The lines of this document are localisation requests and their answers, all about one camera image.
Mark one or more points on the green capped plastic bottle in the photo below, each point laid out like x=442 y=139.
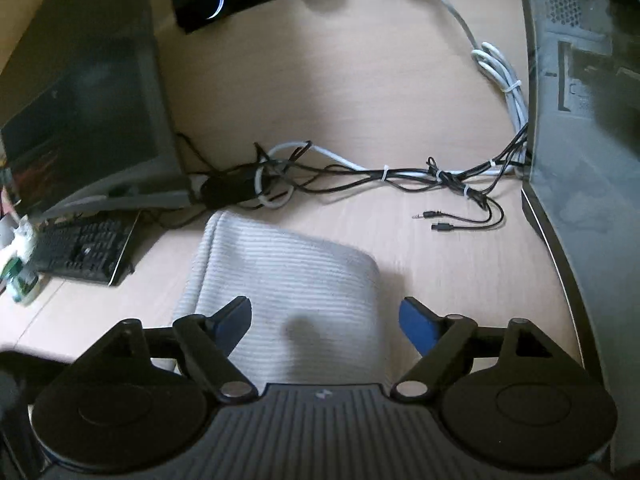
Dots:
x=21 y=281

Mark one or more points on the black computer monitor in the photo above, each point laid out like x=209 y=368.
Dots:
x=84 y=119

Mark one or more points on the striped beige knit garment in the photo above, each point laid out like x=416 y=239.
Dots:
x=316 y=306

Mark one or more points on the black power adapter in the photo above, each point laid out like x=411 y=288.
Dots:
x=222 y=190

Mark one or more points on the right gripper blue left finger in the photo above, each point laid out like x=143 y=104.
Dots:
x=206 y=343

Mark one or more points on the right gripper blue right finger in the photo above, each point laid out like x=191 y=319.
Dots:
x=444 y=344

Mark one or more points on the black keyboard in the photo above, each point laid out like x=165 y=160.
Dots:
x=88 y=248

